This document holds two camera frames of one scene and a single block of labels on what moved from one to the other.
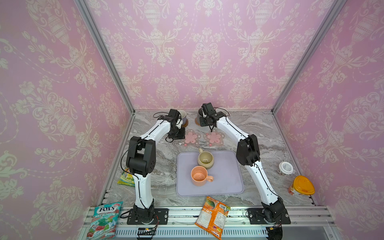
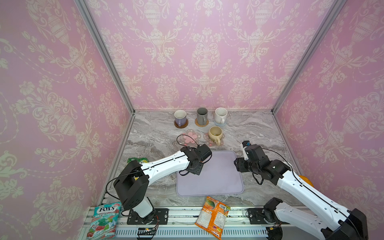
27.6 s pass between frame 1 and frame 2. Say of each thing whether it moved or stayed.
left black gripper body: moved
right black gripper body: moved
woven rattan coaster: stayed
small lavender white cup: stayed
